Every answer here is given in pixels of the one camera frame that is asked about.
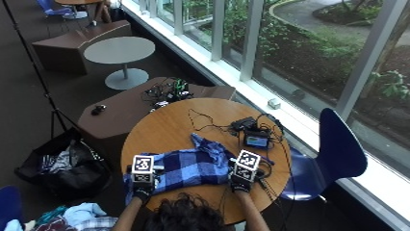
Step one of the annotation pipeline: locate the brown angular bench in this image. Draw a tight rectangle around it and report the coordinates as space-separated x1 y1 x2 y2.
31 19 134 77
76 76 237 162

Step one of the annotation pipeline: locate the black bag with clothes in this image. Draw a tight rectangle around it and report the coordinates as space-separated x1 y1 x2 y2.
15 127 115 201

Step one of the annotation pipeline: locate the grey round pedestal table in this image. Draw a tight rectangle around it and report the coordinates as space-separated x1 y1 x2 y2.
83 36 156 91

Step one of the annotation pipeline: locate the tangle of black green cables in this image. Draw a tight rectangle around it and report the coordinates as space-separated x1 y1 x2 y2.
142 76 195 114

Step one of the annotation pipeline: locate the bundle of black cables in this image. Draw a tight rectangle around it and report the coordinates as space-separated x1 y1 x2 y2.
256 113 297 206

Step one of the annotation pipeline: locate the round wooden table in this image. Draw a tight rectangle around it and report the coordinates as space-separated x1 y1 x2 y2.
54 0 114 24

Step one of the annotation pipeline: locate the blue plaid cloth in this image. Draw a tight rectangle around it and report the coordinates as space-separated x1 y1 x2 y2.
122 132 239 206

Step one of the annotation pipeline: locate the person's left hand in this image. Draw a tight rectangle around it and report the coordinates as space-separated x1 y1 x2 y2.
126 163 167 204

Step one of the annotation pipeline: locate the pile of mixed clothes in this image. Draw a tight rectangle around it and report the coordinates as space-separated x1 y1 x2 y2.
3 201 120 231

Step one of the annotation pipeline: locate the small black controller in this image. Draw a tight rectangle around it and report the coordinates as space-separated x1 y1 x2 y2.
90 104 108 116

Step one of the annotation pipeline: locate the small white box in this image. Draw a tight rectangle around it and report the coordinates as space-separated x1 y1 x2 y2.
267 97 284 111

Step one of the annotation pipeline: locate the small black screen device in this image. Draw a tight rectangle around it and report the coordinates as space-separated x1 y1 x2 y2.
243 129 272 150

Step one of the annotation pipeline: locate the black adapter box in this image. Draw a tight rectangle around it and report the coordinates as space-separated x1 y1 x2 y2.
230 115 259 132

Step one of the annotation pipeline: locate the person's right hand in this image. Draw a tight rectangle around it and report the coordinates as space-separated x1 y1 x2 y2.
227 156 267 194

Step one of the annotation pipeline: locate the white marker cube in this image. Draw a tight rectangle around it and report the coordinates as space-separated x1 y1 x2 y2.
232 148 263 183
131 154 156 184

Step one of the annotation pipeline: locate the dark blue chair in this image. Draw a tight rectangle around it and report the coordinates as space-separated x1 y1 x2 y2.
280 107 369 202
35 0 90 20
0 185 26 231

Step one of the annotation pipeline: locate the thin black cable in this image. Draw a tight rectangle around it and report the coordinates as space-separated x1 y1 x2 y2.
188 108 236 133

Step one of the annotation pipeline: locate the black tripod stand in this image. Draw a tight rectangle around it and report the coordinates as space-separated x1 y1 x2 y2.
2 0 83 140

